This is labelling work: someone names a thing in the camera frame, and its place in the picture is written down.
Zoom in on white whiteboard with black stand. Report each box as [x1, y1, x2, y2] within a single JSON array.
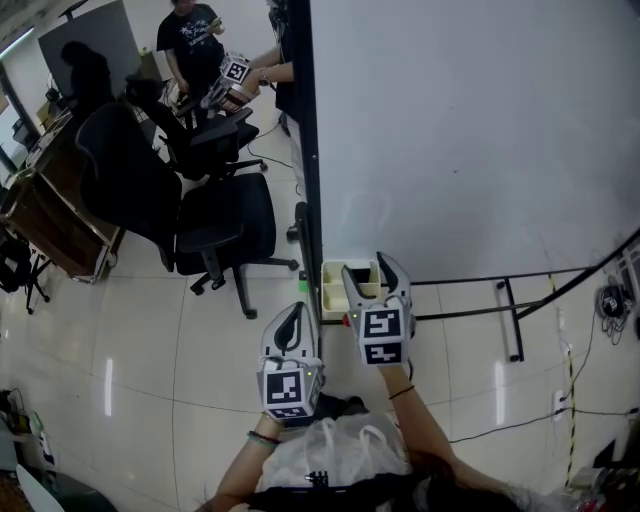
[[286, 0, 640, 364]]

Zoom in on brown wooden desk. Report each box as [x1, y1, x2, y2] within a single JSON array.
[[0, 107, 127, 285]]

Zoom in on dark grey partition board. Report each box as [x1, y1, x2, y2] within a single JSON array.
[[37, 0, 143, 99]]

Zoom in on large black office chair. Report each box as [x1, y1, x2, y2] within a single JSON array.
[[74, 101, 301, 321]]

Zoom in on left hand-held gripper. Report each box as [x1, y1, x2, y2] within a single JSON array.
[[255, 301, 327, 428]]

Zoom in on black cable by chairs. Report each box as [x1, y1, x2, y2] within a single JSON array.
[[246, 113, 297, 170]]

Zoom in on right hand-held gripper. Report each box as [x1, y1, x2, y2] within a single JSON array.
[[340, 250, 418, 369]]

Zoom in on person's left forearm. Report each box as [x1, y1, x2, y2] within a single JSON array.
[[197, 413, 282, 512]]

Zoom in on black mesh office chair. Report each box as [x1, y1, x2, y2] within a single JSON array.
[[124, 74, 270, 182]]

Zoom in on person's right forearm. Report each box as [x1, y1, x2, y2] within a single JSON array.
[[376, 363, 506, 501]]

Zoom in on coiled black cable bundle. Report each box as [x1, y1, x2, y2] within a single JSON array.
[[595, 283, 637, 347]]

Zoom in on cream whiteboard box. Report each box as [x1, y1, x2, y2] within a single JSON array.
[[319, 258, 390, 325]]

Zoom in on black floor cable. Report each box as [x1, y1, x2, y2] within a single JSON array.
[[448, 407, 640, 445]]

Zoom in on yellow black floor tape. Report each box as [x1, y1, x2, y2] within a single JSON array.
[[547, 272, 578, 489]]

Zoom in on person's white shirt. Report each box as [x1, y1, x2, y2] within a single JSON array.
[[255, 412, 415, 497]]

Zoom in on person's black shoes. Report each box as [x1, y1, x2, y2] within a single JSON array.
[[313, 391, 370, 427]]

